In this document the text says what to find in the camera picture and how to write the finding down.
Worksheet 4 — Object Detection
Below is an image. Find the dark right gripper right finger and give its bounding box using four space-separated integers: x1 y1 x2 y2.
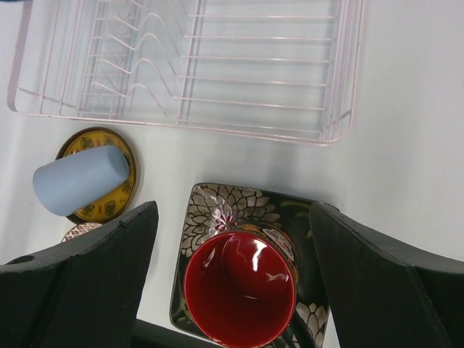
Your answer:
309 202 463 347

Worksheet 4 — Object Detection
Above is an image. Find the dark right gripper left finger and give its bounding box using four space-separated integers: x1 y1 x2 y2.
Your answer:
1 201 159 347

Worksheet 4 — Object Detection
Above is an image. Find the brown patterned bowl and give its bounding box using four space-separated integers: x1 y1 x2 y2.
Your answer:
61 222 102 243

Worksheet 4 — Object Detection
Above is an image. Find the red lacquer cup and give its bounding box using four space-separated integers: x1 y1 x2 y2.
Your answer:
183 224 298 347

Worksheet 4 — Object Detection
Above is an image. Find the yellow round saucer plate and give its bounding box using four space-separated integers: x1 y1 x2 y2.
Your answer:
55 127 138 224

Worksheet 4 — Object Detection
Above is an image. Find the light blue plastic cup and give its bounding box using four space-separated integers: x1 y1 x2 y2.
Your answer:
33 145 130 217

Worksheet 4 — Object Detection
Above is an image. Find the black floral square plate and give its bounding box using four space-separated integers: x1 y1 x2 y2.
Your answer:
170 183 329 347

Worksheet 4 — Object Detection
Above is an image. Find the white wire dish rack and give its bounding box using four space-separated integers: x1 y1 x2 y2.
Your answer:
7 1 364 145

